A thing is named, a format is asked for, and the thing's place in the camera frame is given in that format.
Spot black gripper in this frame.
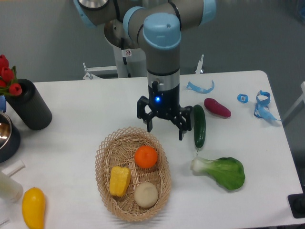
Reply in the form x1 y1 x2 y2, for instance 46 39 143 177
137 81 193 140

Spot yellow bell pepper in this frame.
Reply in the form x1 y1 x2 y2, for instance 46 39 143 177
109 164 131 197

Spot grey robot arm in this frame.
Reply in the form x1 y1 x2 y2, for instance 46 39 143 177
74 0 216 138

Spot woven wicker basket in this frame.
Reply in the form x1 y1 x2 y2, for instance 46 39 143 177
95 127 171 222

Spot green cucumber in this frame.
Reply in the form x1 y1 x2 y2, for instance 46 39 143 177
193 104 206 149

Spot orange fruit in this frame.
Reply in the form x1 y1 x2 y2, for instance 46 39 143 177
134 146 158 168

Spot purple sweet potato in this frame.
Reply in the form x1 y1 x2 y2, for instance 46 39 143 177
204 98 231 118

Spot green bok choy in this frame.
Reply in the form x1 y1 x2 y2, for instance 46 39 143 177
191 156 245 190

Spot blue tangled ribbon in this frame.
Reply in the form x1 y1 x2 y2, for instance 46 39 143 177
254 90 281 121

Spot black cylindrical vase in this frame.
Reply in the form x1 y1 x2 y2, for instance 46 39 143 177
5 79 52 130

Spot white flat block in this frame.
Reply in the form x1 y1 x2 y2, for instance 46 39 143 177
0 160 25 177

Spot dark metal pot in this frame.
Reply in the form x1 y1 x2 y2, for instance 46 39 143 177
0 112 20 163

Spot red tulip flowers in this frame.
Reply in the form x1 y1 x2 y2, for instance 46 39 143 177
0 54 22 96

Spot yellow squash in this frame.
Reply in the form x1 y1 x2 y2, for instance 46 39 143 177
22 187 46 229

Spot black device at edge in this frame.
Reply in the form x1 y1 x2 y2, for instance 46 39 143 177
288 193 305 219

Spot white plastic bottle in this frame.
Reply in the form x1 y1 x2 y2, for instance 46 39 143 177
0 172 23 202

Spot blue curved strap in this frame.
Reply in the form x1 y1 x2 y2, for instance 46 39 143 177
186 80 215 94

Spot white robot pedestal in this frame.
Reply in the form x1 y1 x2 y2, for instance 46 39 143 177
82 19 205 81

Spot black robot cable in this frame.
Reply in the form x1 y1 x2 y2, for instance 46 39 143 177
120 37 132 78

